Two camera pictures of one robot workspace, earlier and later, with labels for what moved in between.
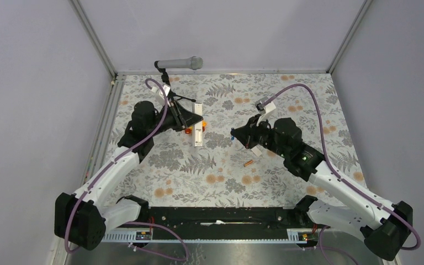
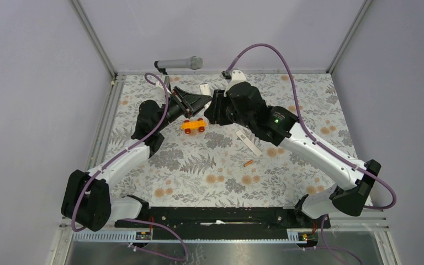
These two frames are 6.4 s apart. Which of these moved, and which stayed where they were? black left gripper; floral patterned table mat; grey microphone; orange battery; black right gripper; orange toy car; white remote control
Moved: black right gripper; white remote control; black left gripper
Stayed: floral patterned table mat; grey microphone; orange battery; orange toy car
